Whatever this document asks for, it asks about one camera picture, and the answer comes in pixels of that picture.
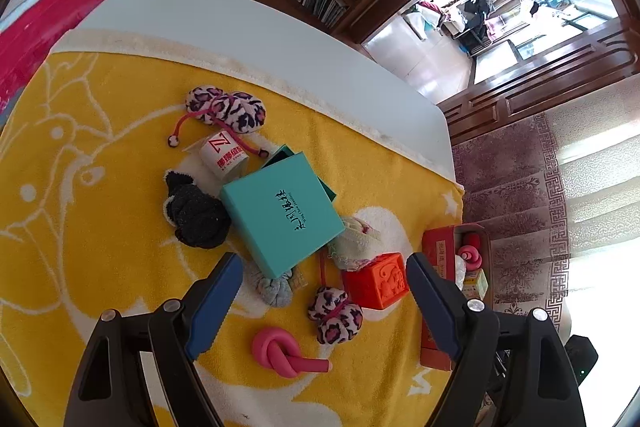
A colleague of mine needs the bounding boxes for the pink knotted foam tube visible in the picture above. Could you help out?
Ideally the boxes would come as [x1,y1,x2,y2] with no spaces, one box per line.
[252,327,332,379]

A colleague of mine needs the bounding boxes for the orange rubber cube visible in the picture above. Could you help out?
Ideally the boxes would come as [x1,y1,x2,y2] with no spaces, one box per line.
[341,253,409,310]

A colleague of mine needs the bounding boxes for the black fuzzy sock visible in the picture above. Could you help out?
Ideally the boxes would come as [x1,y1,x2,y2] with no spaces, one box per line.
[163,170,231,249]

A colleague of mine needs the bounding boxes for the grey sock ball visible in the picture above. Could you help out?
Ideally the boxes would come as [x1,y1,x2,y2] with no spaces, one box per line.
[254,270,293,308]

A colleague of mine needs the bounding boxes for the small leopard print pouch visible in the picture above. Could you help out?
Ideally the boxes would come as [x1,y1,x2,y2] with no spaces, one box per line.
[307,286,363,346]

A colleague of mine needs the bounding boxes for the floral cream sock ball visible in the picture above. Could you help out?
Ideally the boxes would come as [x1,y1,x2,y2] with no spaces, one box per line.
[328,216,384,272]

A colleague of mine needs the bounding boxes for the teal box lid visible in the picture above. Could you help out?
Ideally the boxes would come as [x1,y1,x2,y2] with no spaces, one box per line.
[219,153,345,279]

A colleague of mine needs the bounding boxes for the white red tissue roll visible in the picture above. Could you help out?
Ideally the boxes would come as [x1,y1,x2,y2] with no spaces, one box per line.
[198,130,248,181]

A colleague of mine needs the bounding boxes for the leopard print plush pouch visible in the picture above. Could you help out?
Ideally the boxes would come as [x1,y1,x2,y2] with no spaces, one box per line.
[167,86,269,159]

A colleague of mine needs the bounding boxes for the teal box base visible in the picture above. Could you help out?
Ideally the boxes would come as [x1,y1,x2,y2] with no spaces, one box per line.
[262,144,337,202]

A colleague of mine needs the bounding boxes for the small pale green carton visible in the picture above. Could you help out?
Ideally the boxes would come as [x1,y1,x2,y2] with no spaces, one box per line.
[462,269,488,300]

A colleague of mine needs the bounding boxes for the pink knot toy in box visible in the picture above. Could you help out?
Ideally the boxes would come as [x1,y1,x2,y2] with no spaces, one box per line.
[458,232,483,271]

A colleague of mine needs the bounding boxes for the red tin box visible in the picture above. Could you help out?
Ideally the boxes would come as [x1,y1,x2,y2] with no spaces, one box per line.
[418,223,494,373]

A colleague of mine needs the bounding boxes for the patterned purple curtain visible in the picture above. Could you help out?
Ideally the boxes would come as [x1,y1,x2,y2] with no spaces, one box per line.
[452,76,639,339]

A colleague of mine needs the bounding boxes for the yellow white blanket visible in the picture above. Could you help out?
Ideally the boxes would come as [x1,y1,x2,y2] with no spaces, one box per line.
[1,30,463,426]

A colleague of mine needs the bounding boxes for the red bed cover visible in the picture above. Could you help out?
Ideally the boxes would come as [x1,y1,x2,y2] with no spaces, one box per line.
[0,0,151,113]

